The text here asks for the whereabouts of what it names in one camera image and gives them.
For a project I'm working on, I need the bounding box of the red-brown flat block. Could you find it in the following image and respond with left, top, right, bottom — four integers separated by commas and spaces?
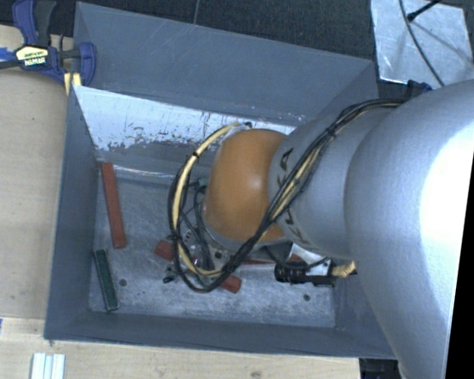
149, 239, 248, 295
89, 161, 139, 251

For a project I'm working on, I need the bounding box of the grey metal bin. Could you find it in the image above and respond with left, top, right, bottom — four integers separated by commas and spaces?
31, 0, 439, 379

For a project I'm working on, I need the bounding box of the dark green flat block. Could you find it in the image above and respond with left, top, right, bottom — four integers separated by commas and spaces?
84, 247, 128, 315

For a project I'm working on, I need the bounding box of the pale wood board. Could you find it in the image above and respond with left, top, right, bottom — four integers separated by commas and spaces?
0, 69, 79, 326

